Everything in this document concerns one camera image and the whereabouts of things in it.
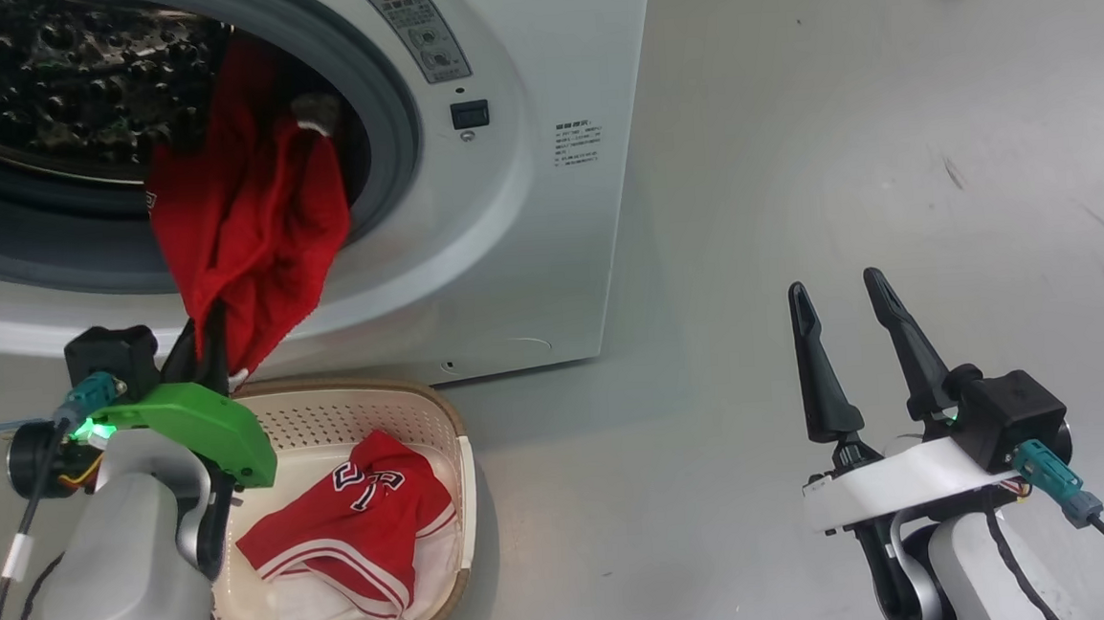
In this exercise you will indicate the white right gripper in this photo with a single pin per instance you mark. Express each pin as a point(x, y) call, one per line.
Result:
point(907, 480)

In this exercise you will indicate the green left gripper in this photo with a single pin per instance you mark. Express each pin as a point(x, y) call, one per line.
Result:
point(204, 422)

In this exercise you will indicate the red jersey with white stripe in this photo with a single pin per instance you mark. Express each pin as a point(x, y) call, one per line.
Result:
point(250, 223)

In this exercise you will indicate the red basketball shorts white trim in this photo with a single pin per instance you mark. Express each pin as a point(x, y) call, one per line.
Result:
point(354, 523)

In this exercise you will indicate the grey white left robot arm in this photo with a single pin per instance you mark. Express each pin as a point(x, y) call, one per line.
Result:
point(118, 576)

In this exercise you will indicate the cream perforated laundry basket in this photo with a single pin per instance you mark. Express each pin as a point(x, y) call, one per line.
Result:
point(425, 423)

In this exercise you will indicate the white front-load washing machine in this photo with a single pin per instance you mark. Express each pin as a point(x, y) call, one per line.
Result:
point(528, 235)

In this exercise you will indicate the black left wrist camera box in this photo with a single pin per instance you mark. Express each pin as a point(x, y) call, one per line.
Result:
point(114, 351)

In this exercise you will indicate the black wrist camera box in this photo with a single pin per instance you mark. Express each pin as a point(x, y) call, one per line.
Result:
point(1014, 416)
point(114, 351)

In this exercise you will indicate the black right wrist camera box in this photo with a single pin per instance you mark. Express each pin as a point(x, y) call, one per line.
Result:
point(1014, 416)

